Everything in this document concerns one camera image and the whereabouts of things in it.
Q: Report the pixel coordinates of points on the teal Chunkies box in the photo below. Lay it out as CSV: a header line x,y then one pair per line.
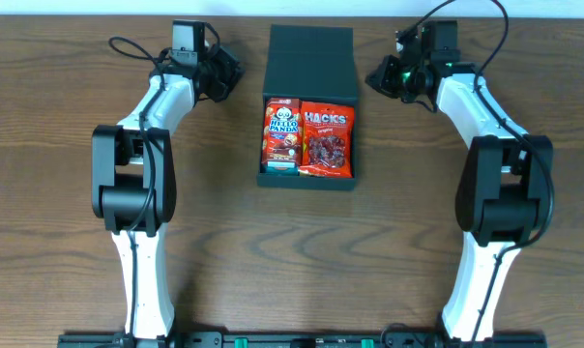
x,y
278,170

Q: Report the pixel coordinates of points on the red Hacks candy bag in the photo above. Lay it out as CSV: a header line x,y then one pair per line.
x,y
327,140

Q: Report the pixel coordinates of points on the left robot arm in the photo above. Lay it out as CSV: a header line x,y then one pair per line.
x,y
134,184

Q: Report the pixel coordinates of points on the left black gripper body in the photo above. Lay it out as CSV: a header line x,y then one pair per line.
x,y
219,73

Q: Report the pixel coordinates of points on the black mounting rail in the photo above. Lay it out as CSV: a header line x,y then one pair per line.
x,y
301,339

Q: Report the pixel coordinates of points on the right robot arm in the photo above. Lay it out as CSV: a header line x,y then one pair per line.
x,y
504,200

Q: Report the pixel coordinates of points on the red Hello Panda box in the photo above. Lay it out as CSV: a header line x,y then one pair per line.
x,y
282,133

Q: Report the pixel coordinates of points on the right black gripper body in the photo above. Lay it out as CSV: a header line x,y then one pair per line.
x,y
397,79

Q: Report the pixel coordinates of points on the dark green box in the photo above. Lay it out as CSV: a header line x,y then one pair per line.
x,y
314,64

